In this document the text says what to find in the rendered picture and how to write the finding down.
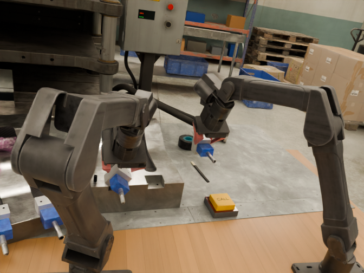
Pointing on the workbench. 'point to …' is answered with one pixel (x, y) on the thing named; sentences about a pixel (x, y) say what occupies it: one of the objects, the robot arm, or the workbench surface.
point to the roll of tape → (185, 142)
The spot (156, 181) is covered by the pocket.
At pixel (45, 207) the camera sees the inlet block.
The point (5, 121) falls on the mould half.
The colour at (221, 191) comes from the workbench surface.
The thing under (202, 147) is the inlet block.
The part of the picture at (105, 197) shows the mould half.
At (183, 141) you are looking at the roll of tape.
